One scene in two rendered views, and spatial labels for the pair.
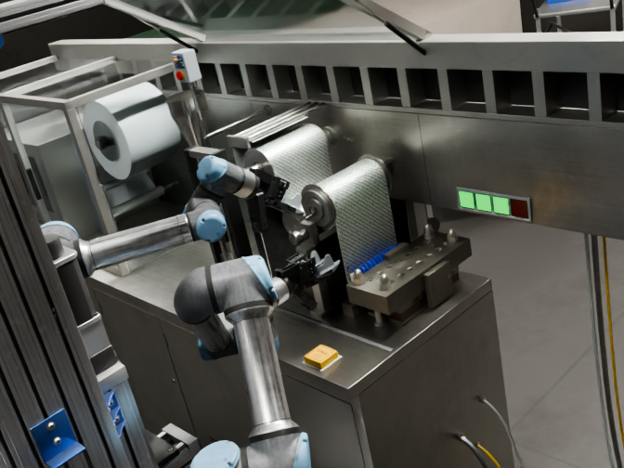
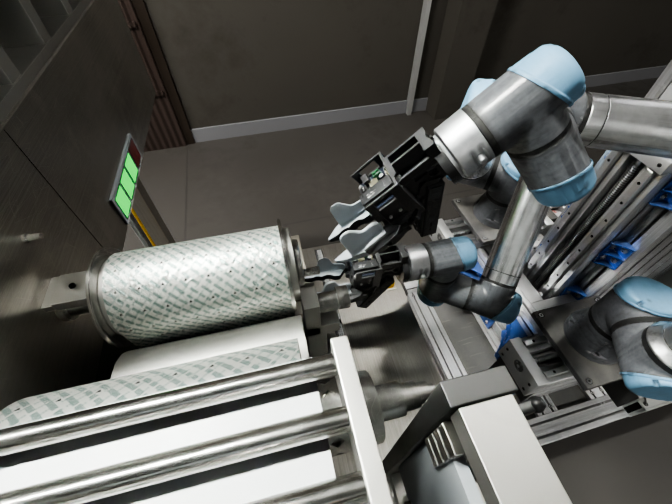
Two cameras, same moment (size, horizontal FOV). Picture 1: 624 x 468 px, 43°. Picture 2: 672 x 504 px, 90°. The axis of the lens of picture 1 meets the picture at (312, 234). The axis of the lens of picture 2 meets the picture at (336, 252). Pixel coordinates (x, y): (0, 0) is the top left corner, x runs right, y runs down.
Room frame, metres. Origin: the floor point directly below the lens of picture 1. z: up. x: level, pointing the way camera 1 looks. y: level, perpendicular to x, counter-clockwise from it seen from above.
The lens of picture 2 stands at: (2.44, 0.17, 1.67)
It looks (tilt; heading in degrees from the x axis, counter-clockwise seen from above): 51 degrees down; 205
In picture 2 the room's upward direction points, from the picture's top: straight up
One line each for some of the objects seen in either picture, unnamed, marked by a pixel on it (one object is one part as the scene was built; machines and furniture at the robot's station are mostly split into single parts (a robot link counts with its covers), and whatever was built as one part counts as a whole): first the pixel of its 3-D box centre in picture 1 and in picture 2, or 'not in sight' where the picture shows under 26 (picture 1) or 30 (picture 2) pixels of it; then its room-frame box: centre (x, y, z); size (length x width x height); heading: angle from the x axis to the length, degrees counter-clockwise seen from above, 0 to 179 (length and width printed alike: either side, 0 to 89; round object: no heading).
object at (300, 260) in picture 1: (296, 276); (376, 267); (2.03, 0.07, 1.12); 0.12 x 0.08 x 0.09; 129
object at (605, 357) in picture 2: not in sight; (604, 329); (1.78, 0.64, 0.87); 0.15 x 0.15 x 0.10
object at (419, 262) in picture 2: (275, 291); (412, 263); (1.98, 0.13, 1.11); 0.08 x 0.05 x 0.08; 39
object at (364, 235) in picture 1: (368, 236); not in sight; (2.21, -0.17, 1.11); 0.23 x 0.01 x 0.18; 129
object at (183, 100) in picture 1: (187, 103); not in sight; (2.81, 0.34, 1.50); 0.14 x 0.14 x 0.06
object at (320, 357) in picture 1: (321, 357); not in sight; (1.91, 0.05, 0.91); 0.07 x 0.07 x 0.02; 39
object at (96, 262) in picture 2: (373, 175); (118, 296); (2.34, -0.23, 1.25); 0.15 x 0.01 x 0.15; 39
